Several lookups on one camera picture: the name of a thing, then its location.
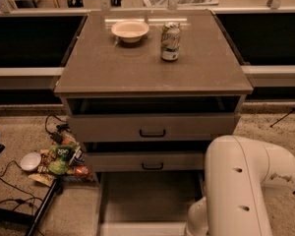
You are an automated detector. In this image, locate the grey middle drawer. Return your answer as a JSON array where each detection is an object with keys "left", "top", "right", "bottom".
[{"left": 84, "top": 151, "right": 205, "bottom": 172}]

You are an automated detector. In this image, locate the grey top drawer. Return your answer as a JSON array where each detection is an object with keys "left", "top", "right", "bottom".
[{"left": 68, "top": 113, "right": 240, "bottom": 143}]

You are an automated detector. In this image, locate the black power adapter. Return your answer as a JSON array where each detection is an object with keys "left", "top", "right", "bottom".
[{"left": 50, "top": 132, "right": 63, "bottom": 144}]

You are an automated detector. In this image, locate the black stand leg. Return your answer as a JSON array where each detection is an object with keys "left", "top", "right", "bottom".
[{"left": 25, "top": 180, "right": 61, "bottom": 236}]

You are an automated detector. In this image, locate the black tripod leg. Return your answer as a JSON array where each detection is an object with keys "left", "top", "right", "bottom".
[{"left": 269, "top": 107, "right": 295, "bottom": 128}]

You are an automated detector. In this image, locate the green chip bag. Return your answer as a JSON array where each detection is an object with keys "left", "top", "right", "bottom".
[{"left": 48, "top": 146, "right": 74, "bottom": 175}]

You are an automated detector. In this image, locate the orange snack packet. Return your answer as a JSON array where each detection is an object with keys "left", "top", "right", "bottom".
[{"left": 74, "top": 165, "right": 90, "bottom": 179}]

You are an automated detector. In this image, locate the grey drawer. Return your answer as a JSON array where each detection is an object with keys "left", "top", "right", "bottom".
[
  {"left": 84, "top": 151, "right": 205, "bottom": 172},
  {"left": 68, "top": 113, "right": 240, "bottom": 143},
  {"left": 96, "top": 171, "right": 204, "bottom": 236}
]

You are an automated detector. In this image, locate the tan snack wrapper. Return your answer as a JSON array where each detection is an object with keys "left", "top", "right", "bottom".
[{"left": 29, "top": 173, "right": 55, "bottom": 187}]

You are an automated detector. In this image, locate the white bowl on floor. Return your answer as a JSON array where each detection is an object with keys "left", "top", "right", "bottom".
[{"left": 20, "top": 152, "right": 41, "bottom": 172}]

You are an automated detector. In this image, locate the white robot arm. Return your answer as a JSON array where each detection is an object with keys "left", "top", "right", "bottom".
[{"left": 185, "top": 136, "right": 295, "bottom": 236}]

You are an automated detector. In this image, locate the black floor cable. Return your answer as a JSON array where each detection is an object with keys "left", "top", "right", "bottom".
[{"left": 0, "top": 160, "right": 45, "bottom": 214}]

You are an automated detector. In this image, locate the grey drawer cabinet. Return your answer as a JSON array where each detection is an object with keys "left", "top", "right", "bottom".
[{"left": 53, "top": 9, "right": 254, "bottom": 182}]

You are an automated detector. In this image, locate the green white soda can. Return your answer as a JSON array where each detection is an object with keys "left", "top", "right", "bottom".
[{"left": 160, "top": 22, "right": 181, "bottom": 61}]

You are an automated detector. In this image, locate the grey bottom drawer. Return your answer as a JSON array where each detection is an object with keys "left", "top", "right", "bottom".
[{"left": 96, "top": 171, "right": 204, "bottom": 236}]

